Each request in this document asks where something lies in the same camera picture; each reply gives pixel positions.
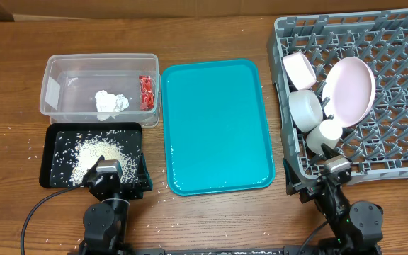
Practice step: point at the clear plastic bin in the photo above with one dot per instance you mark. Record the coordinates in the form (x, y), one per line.
(71, 82)

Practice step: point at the red snack wrapper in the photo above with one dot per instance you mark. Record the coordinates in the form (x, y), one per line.
(146, 93)

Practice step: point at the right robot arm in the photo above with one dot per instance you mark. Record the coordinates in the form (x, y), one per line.
(348, 228)

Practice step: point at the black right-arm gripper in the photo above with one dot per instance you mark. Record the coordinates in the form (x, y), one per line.
(307, 188)

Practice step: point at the white paper cup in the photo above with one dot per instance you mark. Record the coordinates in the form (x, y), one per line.
(327, 132)

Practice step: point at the black tray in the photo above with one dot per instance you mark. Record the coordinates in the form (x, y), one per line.
(61, 139)

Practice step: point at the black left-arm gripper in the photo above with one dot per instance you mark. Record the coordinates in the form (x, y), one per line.
(136, 191)

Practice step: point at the rice pile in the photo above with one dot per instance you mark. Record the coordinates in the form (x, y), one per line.
(86, 154)

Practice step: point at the large white plate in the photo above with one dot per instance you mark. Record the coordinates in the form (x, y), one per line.
(350, 91)

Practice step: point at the grey bowl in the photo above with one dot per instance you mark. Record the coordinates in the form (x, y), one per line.
(305, 110)

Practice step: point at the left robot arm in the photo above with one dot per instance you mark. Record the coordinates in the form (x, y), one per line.
(105, 222)

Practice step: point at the teal serving tray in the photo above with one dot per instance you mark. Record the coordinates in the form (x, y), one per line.
(216, 135)

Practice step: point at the small pink plate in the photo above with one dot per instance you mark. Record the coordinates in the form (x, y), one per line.
(299, 71)

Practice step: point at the black front rail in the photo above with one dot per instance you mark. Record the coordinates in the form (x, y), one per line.
(225, 251)

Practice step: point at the grey dish rack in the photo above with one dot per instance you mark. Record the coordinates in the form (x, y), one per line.
(378, 145)

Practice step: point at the white tissue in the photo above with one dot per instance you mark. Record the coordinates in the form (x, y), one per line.
(109, 105)

